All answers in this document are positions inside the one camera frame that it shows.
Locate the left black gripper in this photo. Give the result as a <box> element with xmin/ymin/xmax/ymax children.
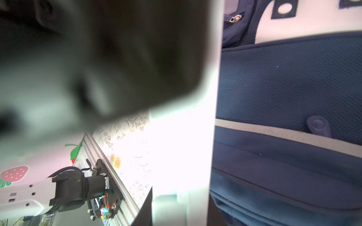
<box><xmin>1</xmin><ymin>1</ymin><xmax>211</xmax><ymax>133</ymax></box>

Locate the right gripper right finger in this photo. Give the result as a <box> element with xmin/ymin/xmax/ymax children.
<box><xmin>207</xmin><ymin>195</ymin><xmax>226</xmax><ymax>226</ymax></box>

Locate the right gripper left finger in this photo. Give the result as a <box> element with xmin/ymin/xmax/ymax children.
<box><xmin>131</xmin><ymin>188</ymin><xmax>153</xmax><ymax>226</ymax></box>

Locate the light blue pencil case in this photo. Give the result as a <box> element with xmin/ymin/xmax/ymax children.
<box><xmin>150</xmin><ymin>1</ymin><xmax>224</xmax><ymax>226</ymax></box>

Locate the navy blue student backpack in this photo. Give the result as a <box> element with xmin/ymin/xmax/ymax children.
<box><xmin>210</xmin><ymin>1</ymin><xmax>362</xmax><ymax>226</ymax></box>

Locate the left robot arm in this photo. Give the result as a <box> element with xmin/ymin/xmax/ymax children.
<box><xmin>1</xmin><ymin>1</ymin><xmax>224</xmax><ymax>226</ymax></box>

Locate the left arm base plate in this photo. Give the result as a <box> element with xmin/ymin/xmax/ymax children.
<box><xmin>86</xmin><ymin>159</ymin><xmax>123</xmax><ymax>221</ymax></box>

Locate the aluminium front rail frame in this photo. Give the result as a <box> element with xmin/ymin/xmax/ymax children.
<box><xmin>73</xmin><ymin>133</ymin><xmax>139</xmax><ymax>226</ymax></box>

